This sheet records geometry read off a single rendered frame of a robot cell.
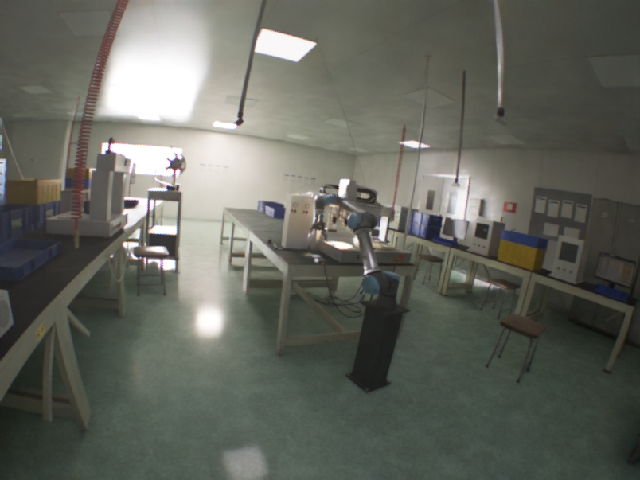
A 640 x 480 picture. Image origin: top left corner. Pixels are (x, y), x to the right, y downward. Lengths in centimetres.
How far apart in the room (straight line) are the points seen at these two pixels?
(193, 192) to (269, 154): 267
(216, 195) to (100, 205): 712
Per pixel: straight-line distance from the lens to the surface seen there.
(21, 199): 310
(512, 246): 430
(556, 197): 586
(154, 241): 418
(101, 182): 251
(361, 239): 186
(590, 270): 516
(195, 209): 939
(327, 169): 1038
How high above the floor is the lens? 126
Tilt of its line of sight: 9 degrees down
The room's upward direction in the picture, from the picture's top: 8 degrees clockwise
